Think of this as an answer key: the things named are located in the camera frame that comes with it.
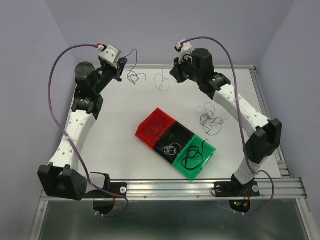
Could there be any thin wire bundle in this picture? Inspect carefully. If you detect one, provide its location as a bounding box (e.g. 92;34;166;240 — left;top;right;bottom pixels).
195;101;231;136

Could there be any thin dark blue wire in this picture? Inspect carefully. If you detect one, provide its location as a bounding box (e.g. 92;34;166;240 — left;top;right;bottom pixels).
142;118;167;137

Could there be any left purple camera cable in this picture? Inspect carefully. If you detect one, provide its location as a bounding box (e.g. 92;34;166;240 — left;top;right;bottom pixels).
47;43;130;218

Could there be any red plastic bin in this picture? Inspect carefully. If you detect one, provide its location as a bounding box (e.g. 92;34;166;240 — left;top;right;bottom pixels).
135;108;176;149

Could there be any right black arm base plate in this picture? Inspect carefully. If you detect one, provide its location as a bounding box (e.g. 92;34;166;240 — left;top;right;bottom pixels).
211;181;260;198

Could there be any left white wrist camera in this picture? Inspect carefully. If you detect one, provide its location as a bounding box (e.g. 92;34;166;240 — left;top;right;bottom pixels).
97;44;122;69

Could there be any purple camera cable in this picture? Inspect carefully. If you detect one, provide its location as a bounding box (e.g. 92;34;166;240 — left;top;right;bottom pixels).
182;36;277;216
47;43;130;218

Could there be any black cable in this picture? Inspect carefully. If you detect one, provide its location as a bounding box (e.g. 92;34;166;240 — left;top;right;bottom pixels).
181;139;209;172

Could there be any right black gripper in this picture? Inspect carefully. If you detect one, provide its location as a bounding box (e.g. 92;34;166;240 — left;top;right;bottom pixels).
169;54;201;84

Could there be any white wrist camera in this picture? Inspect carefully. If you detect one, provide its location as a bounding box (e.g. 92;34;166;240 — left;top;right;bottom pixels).
97;44;122;69
174;39;193;62

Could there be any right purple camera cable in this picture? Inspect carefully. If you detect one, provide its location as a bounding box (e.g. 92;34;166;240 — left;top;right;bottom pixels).
182;36;277;216

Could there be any black plastic bin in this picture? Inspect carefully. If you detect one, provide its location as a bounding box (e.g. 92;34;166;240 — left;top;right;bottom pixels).
153;121;195;165

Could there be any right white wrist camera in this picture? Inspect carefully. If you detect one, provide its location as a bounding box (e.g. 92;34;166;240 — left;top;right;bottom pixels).
174;39;193;62

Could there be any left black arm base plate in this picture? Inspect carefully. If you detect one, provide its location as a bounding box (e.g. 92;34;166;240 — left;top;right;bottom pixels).
83;182;128;199

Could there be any green plastic bin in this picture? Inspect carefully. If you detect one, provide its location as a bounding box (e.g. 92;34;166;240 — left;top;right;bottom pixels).
172;135;216;181

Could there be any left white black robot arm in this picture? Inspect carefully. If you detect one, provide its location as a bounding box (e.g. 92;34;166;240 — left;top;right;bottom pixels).
37;57;128;201

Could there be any aluminium front rail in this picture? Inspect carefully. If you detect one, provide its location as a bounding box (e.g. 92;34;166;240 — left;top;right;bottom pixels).
39;177;308;201

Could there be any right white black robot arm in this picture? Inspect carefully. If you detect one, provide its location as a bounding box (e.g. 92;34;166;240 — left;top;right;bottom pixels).
170;47;282;195

